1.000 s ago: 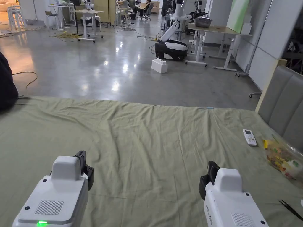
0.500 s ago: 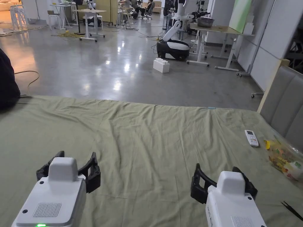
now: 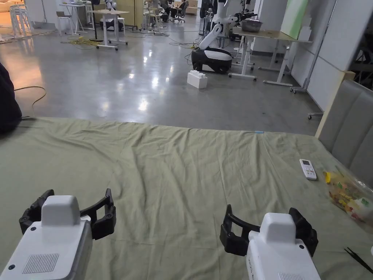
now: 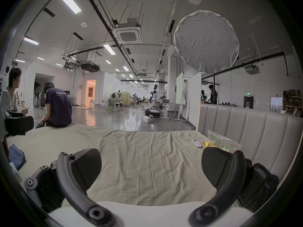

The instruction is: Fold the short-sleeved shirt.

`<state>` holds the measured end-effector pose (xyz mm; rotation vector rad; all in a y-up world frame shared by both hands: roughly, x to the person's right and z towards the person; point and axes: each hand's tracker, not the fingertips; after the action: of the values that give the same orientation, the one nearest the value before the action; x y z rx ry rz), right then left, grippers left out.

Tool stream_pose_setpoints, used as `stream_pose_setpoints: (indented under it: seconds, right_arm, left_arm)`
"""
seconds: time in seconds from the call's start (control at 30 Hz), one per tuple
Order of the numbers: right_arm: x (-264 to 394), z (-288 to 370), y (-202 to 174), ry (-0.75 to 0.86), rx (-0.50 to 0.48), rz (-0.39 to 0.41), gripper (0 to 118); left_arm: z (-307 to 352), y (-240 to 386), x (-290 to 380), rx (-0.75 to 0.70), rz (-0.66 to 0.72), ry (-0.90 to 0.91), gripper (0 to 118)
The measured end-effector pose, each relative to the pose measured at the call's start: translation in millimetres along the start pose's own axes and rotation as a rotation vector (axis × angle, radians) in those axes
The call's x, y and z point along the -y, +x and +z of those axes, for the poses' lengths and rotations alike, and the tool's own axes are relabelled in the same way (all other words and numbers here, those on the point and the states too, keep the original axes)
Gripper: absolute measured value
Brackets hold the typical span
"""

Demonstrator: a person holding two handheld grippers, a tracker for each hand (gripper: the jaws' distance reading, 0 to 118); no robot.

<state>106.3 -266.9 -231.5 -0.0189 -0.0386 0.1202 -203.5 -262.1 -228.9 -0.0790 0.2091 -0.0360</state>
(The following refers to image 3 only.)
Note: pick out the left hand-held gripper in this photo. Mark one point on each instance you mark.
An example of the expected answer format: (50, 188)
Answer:
(55, 250)

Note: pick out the dark blue garment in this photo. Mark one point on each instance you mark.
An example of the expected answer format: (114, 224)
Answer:
(8, 108)

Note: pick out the pale green board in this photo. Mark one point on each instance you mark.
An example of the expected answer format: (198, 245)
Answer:
(294, 17)

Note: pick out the black tweezers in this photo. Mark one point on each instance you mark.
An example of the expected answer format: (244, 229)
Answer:
(357, 258)

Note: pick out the stack of white stools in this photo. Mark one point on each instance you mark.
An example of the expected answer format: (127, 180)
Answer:
(20, 20)

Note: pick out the white wheeled robot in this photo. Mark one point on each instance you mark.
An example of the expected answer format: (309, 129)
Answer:
(214, 58)

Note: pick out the white remote control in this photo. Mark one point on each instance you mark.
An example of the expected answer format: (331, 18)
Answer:
(308, 169)

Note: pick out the group of people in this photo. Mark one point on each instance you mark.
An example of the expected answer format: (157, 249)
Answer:
(176, 10)

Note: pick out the white foam block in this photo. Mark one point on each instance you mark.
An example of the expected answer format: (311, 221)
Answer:
(197, 79)

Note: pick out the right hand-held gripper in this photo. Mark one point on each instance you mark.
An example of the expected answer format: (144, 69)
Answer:
(276, 250)

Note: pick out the clear bag of coloured stickers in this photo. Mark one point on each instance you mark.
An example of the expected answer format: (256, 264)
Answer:
(348, 197)

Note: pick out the bed with pale green sheet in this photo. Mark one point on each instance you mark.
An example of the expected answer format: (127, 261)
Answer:
(174, 175)

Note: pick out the grey padded headboard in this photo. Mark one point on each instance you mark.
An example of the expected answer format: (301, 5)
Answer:
(352, 125)

